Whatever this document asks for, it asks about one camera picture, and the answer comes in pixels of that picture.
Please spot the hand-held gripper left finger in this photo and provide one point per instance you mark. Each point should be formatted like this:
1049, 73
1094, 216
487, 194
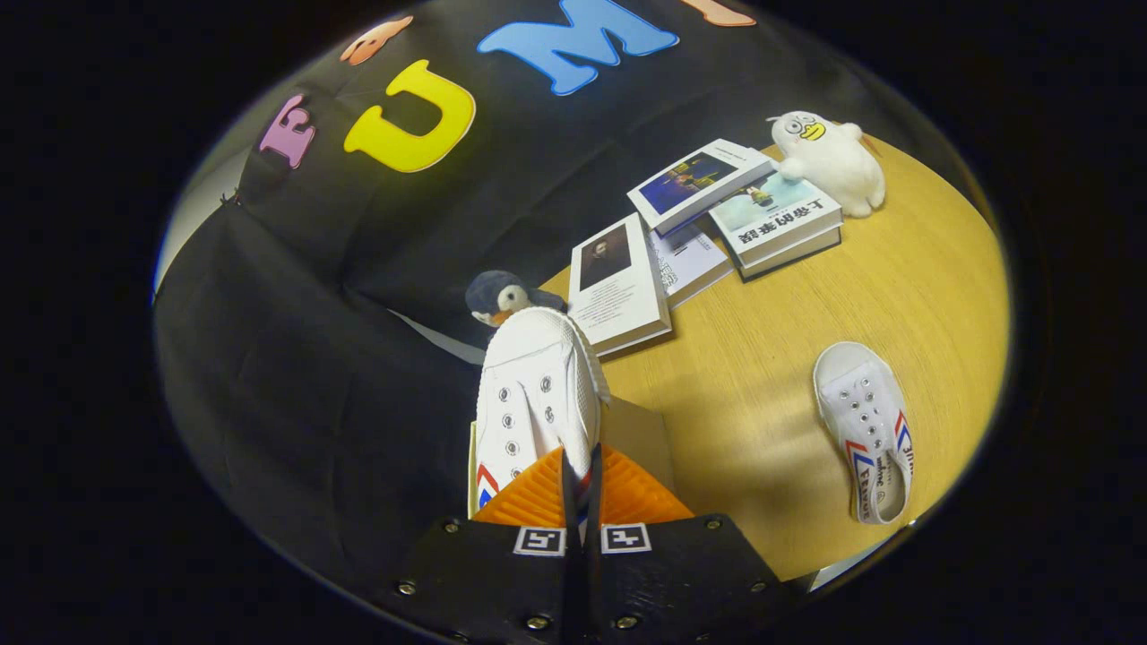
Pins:
484, 582

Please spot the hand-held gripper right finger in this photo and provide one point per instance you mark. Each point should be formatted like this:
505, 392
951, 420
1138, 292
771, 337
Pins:
681, 582

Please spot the beige fabric storage box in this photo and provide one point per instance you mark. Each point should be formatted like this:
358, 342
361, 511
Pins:
638, 439

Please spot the white canvas shoe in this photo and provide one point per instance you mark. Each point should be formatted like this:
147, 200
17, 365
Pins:
865, 421
538, 385

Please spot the penguin plush toy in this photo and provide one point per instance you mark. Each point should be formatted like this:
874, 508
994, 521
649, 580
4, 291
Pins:
502, 294

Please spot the white book with portrait cover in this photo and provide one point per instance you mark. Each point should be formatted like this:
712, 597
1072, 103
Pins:
618, 296

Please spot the thin white text booklet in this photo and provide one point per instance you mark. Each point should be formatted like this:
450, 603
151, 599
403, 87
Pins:
694, 260

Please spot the thick white book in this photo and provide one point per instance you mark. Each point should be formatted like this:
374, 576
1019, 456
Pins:
797, 260

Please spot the teal cover book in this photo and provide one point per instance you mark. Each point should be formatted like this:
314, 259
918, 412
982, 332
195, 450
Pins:
775, 219

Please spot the white book with blue picture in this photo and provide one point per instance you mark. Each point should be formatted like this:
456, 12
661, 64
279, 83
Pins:
694, 184

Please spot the white duck plush toy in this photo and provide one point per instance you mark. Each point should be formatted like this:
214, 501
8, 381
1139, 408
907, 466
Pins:
833, 161

